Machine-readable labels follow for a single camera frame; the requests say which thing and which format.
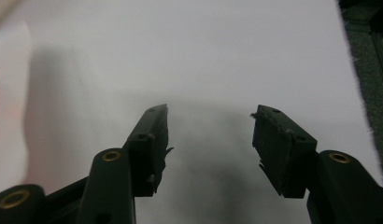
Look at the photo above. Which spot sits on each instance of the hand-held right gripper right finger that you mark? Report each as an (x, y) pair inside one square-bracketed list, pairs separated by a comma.
[(281, 149)]

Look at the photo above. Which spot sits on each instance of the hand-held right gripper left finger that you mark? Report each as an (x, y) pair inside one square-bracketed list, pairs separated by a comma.
[(148, 146)]

